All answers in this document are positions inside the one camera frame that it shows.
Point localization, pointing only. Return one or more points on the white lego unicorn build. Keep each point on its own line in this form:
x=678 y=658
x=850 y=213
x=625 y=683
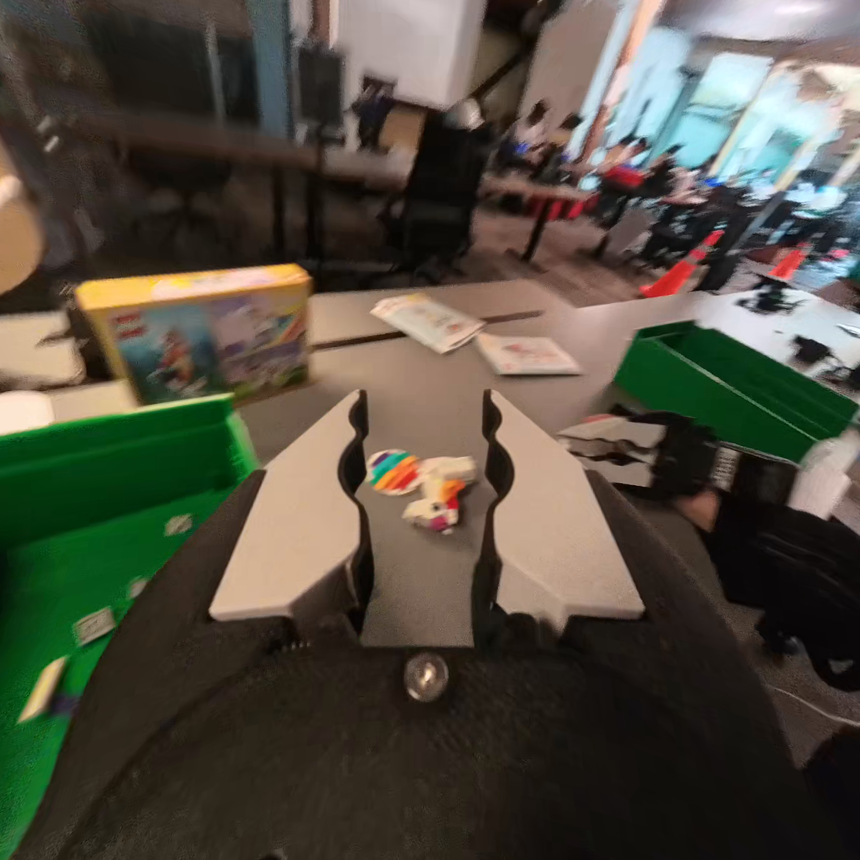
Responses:
x=440 y=497

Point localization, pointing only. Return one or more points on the yellow lego set box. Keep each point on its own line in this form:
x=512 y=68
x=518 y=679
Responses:
x=201 y=336

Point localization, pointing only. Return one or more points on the green plastic bin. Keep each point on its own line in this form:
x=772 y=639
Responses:
x=732 y=396
x=80 y=510

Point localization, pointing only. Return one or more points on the small white lego piece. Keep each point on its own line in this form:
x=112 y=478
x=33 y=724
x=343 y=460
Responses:
x=179 y=525
x=41 y=689
x=93 y=626
x=138 y=587

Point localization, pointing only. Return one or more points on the white board panel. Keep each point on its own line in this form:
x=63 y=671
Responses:
x=413 y=47

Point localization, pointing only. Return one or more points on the person's right hand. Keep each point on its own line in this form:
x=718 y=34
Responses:
x=702 y=510

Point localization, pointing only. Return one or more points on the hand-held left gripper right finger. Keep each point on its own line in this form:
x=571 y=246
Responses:
x=564 y=537

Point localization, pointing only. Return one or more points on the dark long table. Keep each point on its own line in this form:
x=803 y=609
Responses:
x=222 y=144

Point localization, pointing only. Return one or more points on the round rainbow lego piece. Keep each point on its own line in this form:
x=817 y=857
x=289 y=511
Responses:
x=395 y=471

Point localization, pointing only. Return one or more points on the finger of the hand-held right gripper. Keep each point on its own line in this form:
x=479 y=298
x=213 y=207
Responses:
x=618 y=433
x=631 y=468

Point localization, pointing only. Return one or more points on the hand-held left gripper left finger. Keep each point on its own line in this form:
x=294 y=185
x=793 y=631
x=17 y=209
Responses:
x=289 y=531

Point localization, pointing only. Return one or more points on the black office chair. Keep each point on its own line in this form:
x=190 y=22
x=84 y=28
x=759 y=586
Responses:
x=437 y=195

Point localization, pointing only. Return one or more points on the pale wooden board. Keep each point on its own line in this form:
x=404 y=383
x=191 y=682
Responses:
x=17 y=228

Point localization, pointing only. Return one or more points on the lego instruction booklet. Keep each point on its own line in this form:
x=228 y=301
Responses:
x=430 y=321
x=527 y=354

